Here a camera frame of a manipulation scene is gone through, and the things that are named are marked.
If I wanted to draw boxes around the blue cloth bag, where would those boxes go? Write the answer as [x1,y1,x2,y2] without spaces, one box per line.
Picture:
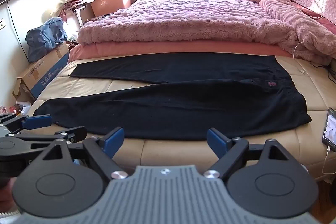
[25,17,67,63]

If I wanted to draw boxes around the pink fluffy blanket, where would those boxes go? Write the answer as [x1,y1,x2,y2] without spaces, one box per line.
[78,0,335,64]

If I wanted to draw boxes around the chair with clothes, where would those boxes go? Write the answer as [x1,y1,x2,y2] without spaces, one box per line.
[51,0,94,26]

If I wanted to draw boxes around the white phone cable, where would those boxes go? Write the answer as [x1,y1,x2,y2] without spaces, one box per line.
[320,146,336,175]

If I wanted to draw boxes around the black smartphone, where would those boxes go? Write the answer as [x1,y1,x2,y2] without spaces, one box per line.
[322,108,336,152]

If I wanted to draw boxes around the cardboard box blue print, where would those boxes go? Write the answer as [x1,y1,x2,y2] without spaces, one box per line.
[13,42,70,100]

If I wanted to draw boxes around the brown plastic tub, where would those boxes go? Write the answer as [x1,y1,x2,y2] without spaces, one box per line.
[91,0,131,17]

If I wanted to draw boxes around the salmon pink bed sheet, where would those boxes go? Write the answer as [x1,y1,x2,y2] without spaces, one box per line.
[68,40,291,62]

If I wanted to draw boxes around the black pants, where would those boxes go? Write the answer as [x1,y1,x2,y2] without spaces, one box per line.
[35,52,311,140]

